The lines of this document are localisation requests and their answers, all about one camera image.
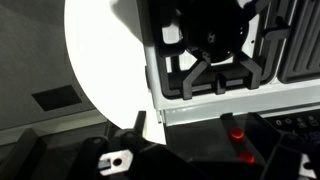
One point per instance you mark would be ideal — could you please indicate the round white pedestal table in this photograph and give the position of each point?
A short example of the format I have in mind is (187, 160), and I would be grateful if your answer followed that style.
(106, 66)

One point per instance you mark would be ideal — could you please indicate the black keypad panel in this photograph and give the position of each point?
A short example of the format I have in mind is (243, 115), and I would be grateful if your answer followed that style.
(300, 124)

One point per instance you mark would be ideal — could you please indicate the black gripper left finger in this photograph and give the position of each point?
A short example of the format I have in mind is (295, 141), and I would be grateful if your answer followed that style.
(116, 161)

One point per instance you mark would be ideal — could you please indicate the small orange round button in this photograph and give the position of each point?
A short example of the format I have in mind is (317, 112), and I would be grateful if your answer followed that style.
(237, 133)
(246, 157)

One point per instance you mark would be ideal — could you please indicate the black round burner cap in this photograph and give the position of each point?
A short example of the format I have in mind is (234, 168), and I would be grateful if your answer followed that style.
(213, 30)

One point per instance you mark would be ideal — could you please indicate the black burner grate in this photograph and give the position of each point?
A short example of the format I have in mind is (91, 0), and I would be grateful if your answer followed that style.
(198, 72)

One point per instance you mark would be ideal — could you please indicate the dark rectangular floor plate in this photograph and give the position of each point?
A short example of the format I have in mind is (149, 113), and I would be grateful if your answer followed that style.
(56, 97)

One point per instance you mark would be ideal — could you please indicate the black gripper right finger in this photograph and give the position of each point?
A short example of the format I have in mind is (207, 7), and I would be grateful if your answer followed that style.
(296, 163)

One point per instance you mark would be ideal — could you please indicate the black ribbed griddle plate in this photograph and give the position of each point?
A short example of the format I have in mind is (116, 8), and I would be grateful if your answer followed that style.
(303, 40)

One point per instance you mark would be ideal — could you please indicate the grey toy stove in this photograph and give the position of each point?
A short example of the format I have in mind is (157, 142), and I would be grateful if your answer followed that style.
(213, 101)

